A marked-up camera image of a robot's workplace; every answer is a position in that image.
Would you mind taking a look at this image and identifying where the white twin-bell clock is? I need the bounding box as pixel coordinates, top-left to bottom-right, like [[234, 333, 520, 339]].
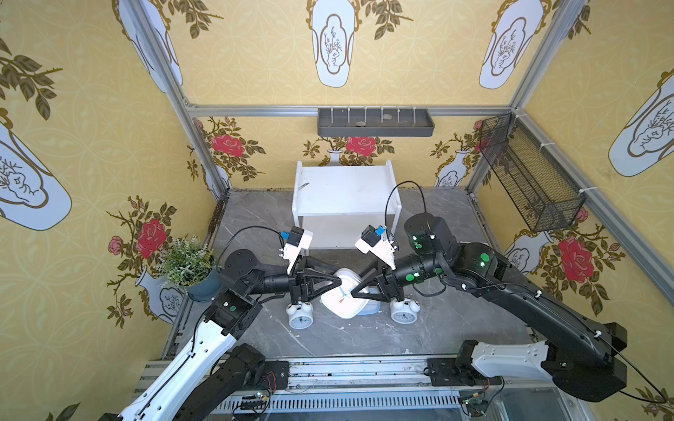
[[285, 303, 314, 330], [390, 298, 421, 325]]

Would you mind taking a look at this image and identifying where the white square alarm clock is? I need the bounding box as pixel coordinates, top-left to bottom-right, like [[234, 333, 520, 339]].
[[321, 268, 369, 319]]

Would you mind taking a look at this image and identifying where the blue square alarm clock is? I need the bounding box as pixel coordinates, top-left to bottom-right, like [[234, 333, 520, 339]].
[[357, 286, 382, 317]]

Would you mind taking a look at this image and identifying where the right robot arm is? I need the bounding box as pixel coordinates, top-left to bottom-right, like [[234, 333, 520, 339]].
[[350, 212, 628, 403]]

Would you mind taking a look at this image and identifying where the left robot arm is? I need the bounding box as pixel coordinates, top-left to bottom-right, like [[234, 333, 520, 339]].
[[101, 249, 342, 420]]

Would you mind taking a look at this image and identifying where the white two-tier shelf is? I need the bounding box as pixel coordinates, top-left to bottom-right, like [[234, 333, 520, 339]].
[[291, 161, 403, 250]]

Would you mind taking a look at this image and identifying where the potted green plant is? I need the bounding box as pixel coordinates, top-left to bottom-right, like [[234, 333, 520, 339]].
[[158, 236, 220, 302]]

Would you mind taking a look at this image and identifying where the left circuit board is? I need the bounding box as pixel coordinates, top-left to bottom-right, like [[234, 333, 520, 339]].
[[233, 390, 273, 414]]

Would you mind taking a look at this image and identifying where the circuit board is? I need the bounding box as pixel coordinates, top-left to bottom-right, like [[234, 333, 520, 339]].
[[458, 393, 491, 420], [233, 390, 273, 414]]

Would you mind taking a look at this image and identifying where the right circuit board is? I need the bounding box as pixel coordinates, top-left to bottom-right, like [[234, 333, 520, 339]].
[[458, 393, 491, 420]]

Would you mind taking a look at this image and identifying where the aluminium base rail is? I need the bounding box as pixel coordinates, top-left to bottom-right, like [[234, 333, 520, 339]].
[[208, 354, 588, 420]]

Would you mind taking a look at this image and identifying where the grey wall tray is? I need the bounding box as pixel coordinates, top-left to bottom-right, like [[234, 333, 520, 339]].
[[317, 107, 435, 138]]

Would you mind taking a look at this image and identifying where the black wire mesh basket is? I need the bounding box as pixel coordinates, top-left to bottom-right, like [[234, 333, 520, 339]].
[[478, 114, 586, 232]]

